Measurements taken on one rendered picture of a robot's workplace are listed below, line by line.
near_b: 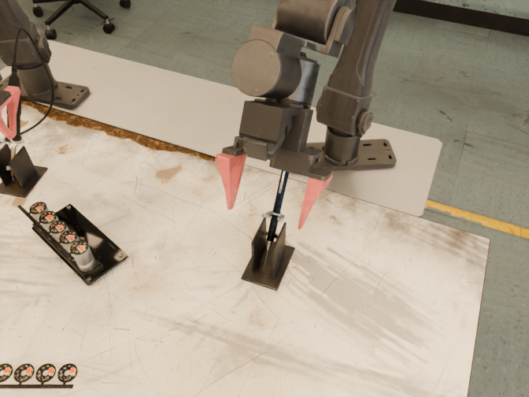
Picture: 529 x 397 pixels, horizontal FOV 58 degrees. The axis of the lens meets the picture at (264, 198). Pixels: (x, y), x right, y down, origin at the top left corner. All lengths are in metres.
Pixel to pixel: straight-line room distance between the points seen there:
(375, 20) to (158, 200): 0.45
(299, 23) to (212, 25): 2.42
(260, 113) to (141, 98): 0.61
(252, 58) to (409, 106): 1.92
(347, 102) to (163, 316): 0.43
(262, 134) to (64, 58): 0.84
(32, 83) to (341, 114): 0.65
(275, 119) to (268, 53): 0.07
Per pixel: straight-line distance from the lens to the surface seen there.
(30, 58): 1.07
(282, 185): 0.67
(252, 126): 0.50
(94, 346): 0.71
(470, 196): 2.03
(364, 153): 0.91
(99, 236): 0.80
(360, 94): 0.79
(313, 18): 0.57
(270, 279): 0.72
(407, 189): 0.88
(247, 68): 0.52
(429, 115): 2.37
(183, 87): 1.10
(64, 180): 0.93
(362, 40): 0.78
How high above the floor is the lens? 1.36
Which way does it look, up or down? 47 degrees down
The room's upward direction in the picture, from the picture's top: straight up
